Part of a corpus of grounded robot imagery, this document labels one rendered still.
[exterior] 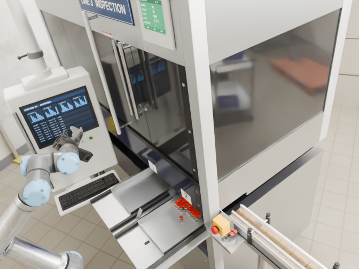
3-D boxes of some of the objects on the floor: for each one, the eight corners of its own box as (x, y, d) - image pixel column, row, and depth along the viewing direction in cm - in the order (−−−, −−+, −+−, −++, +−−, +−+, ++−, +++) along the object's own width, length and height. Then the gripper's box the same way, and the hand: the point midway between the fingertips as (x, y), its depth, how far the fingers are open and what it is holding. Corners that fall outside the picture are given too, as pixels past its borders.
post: (220, 301, 214) (190, -30, 95) (226, 308, 210) (202, -29, 90) (214, 307, 211) (173, -25, 92) (220, 314, 207) (185, -25, 88)
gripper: (73, 125, 118) (72, 115, 136) (41, 164, 118) (44, 149, 136) (91, 137, 122) (88, 126, 140) (60, 175, 122) (61, 159, 140)
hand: (71, 141), depth 139 cm, fingers open, 14 cm apart
